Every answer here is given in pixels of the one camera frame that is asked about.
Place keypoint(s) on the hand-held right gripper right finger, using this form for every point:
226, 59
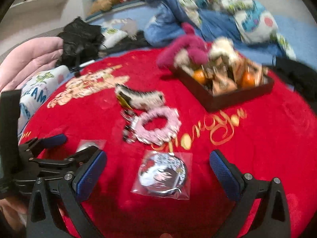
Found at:
226, 176

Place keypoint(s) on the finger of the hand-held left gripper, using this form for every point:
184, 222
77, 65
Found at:
62, 162
55, 139

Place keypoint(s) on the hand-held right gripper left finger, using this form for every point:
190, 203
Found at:
90, 176

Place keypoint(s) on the small item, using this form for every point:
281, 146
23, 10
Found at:
91, 144

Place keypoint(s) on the round badge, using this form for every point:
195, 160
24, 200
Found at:
161, 173

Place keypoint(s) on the black box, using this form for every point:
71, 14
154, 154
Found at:
223, 101

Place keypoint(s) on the pink scrunchie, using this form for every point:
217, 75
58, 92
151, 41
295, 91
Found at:
171, 119

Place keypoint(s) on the cow print hair claw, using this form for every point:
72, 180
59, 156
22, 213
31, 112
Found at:
146, 99

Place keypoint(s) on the white cloth with blue print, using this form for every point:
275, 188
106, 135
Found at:
39, 89

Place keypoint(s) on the red printed blanket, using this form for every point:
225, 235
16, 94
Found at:
272, 141

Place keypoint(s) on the pink quilt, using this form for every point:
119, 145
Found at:
27, 62

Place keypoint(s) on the golden snack packet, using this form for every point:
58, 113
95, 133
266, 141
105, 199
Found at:
224, 86
250, 67

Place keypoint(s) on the mandarin orange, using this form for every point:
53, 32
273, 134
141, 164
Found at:
248, 79
200, 76

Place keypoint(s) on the black plastic bag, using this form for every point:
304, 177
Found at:
79, 39

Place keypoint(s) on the dark brown cloth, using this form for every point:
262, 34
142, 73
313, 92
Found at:
128, 43

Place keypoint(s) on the cartoon printed pillow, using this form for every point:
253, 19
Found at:
111, 32

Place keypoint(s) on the black clothing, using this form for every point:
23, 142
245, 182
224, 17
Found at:
297, 76

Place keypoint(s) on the white fluffy plush toy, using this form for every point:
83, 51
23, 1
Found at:
221, 47

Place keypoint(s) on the pink plush toy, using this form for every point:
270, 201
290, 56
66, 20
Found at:
188, 44

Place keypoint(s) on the blue bed sheet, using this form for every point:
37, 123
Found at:
292, 27

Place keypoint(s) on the blue cartoon printed blanket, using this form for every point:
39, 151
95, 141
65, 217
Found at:
173, 10

